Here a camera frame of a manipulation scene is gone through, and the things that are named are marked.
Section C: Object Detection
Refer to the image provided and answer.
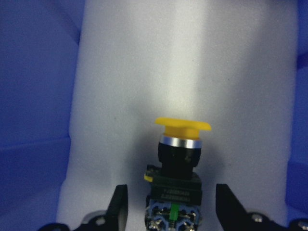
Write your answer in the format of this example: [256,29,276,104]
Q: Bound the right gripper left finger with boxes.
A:
[104,184,128,231]

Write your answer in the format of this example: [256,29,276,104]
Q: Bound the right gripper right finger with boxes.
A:
[215,184,248,231]

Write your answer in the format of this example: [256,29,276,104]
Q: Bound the yellow mushroom push button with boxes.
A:
[144,117,211,231]

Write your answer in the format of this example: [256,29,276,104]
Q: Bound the white foam pad right bin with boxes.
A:
[56,0,298,231]

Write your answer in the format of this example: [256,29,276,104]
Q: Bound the right blue plastic bin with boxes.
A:
[0,0,303,231]

